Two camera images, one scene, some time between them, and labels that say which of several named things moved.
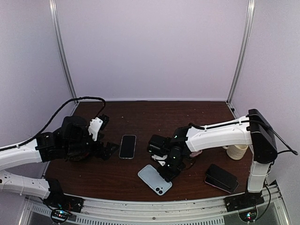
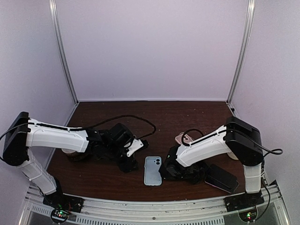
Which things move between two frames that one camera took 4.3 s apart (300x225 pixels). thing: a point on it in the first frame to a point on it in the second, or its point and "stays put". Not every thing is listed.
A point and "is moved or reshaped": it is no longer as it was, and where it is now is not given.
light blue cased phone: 151,176 is moved or reshaped
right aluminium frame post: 251,8 stays put
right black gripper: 167,176 to 205,167
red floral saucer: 78,155 stays put
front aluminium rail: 205,211 stays put
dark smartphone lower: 220,178 stays put
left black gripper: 106,153 to 127,167
